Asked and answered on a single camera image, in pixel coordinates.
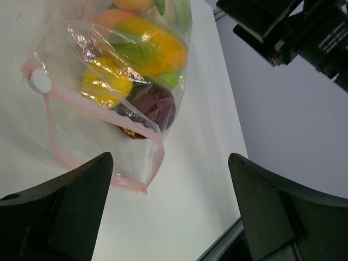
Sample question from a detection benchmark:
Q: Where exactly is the fake yellow mango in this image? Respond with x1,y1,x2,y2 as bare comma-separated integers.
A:
108,17,188,76

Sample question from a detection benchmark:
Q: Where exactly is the aluminium mounting rail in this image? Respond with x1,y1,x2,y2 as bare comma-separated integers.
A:
197,217,244,261

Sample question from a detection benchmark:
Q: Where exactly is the clear zip top bag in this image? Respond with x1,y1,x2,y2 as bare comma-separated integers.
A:
21,1,192,193

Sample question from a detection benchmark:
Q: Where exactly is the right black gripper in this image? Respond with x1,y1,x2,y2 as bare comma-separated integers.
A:
216,0,301,66

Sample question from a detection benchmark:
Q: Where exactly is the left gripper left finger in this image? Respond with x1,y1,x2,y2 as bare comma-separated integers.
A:
1,152,113,260

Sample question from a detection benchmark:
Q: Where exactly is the fake yellow lemon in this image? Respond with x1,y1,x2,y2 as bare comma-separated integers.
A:
80,57,133,109

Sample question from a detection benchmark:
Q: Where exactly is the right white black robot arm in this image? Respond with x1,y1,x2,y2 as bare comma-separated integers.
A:
216,0,347,90

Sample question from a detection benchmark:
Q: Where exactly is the fake green apple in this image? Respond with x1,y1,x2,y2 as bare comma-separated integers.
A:
151,70,181,91

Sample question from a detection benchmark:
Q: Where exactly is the fake pink peach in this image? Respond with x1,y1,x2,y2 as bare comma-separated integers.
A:
93,9,137,29

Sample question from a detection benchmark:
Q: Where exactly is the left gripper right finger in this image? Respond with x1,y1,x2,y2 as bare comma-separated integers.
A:
228,153,347,260

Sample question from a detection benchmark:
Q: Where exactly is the fake round orange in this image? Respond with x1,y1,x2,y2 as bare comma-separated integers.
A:
113,0,154,12

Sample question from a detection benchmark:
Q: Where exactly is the fake purple fruit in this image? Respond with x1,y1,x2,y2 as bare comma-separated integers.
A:
117,84,176,134

